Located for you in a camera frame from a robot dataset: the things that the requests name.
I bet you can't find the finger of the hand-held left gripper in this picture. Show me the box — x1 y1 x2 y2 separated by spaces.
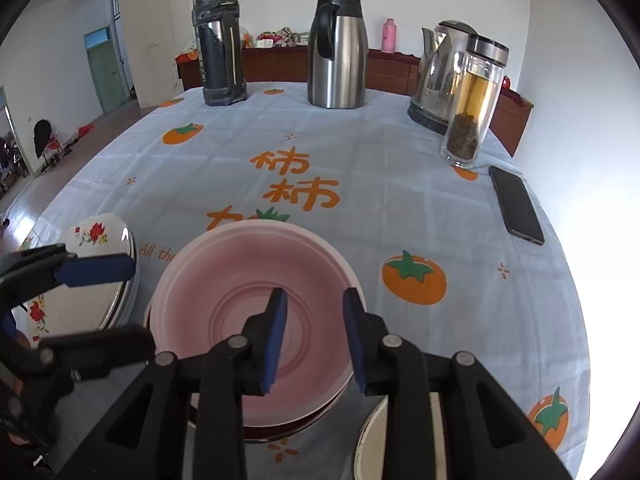
0 244 137 306
40 324 156 381

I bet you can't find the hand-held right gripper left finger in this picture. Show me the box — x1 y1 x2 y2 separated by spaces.
60 288 289 480

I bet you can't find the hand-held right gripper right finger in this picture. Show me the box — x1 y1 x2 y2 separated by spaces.
342 288 573 480

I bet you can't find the red flower white plate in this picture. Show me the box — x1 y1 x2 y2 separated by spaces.
19 212 138 348

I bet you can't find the pink plastic bowl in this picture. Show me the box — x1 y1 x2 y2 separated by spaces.
147 225 368 428

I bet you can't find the cream enamel bowl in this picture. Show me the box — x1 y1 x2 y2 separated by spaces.
352 394 448 480

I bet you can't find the black jacket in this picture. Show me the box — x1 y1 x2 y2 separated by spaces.
32 119 53 158

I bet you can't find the green door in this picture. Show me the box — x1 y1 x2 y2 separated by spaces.
83 26 130 115

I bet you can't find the black smartphone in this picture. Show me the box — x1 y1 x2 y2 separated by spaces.
488 165 546 247

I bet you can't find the dark worn thermos flask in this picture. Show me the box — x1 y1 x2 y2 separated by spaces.
192 0 248 107

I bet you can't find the glass tea bottle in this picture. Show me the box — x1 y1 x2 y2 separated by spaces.
440 34 510 170

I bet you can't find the steel electric kettle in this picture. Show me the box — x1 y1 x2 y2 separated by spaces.
407 20 481 136

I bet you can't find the brown wooden sideboard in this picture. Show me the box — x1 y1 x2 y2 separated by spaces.
175 45 535 158

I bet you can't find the floral cloth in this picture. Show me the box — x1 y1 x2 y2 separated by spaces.
257 26 301 47

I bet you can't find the steel carafe with black handle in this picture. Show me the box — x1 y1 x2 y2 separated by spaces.
306 0 369 110

